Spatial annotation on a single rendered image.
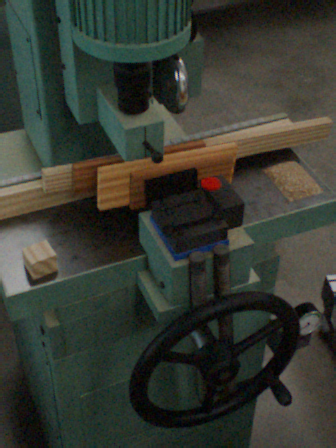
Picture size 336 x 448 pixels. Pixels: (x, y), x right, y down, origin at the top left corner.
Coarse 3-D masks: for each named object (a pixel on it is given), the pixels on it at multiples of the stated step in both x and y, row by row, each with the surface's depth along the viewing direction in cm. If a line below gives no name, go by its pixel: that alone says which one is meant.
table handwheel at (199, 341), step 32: (192, 320) 96; (288, 320) 105; (160, 352) 97; (224, 352) 105; (288, 352) 111; (224, 384) 107; (256, 384) 115; (160, 416) 108; (192, 416) 113; (224, 416) 116
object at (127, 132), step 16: (112, 96) 116; (112, 112) 113; (144, 112) 112; (112, 128) 115; (128, 128) 109; (144, 128) 110; (160, 128) 111; (128, 144) 111; (160, 144) 113; (128, 160) 113
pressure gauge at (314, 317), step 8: (304, 304) 132; (312, 304) 133; (296, 312) 132; (304, 312) 131; (312, 312) 131; (304, 320) 132; (312, 320) 133; (320, 320) 134; (304, 328) 133; (312, 328) 135
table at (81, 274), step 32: (256, 160) 131; (288, 160) 131; (256, 192) 124; (0, 224) 117; (32, 224) 117; (64, 224) 117; (96, 224) 117; (128, 224) 117; (256, 224) 118; (288, 224) 122; (320, 224) 125; (0, 256) 111; (64, 256) 111; (96, 256) 111; (128, 256) 111; (0, 288) 111; (32, 288) 106; (64, 288) 109; (96, 288) 112; (256, 288) 113; (160, 320) 108
